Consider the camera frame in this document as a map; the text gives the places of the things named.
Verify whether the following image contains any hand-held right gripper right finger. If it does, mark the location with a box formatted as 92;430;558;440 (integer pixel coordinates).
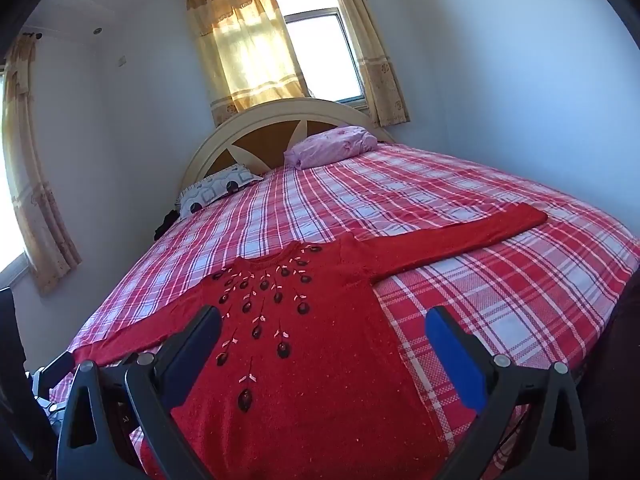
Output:
425;306;590;480

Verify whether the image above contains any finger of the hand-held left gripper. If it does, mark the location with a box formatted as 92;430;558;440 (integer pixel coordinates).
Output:
30;350;76;397

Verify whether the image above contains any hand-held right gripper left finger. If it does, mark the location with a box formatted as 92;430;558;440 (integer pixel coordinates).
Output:
56;305;223;480

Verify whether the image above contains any red embroidered sweater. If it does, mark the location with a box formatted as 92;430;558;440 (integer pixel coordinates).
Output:
74;203;549;480

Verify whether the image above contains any dark cloth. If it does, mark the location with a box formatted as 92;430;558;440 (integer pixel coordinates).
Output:
153;208;181;241

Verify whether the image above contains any bed with red plaid sheet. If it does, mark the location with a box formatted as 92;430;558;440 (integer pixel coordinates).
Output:
50;141;640;480

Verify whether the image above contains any side window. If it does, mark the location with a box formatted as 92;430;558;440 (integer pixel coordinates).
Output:
0;70;31;286

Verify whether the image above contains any grey patterned pillow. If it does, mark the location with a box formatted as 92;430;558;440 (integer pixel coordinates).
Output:
178;164;264;218

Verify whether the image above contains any long yellow patterned curtain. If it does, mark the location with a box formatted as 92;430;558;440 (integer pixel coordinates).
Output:
2;32;82;296

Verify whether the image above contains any cream and wood headboard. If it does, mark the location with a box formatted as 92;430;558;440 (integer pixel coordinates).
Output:
180;98;396;196

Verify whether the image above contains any pink pillow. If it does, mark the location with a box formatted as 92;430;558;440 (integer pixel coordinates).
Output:
283;126;379;170

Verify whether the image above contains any narrow yellow curtain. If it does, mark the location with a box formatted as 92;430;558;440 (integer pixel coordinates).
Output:
320;0;412;128

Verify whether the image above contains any wide yellow curtain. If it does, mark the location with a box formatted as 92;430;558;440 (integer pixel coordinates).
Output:
186;0;308;128

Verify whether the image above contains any window behind headboard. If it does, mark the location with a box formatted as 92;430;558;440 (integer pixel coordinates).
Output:
270;0;368;108

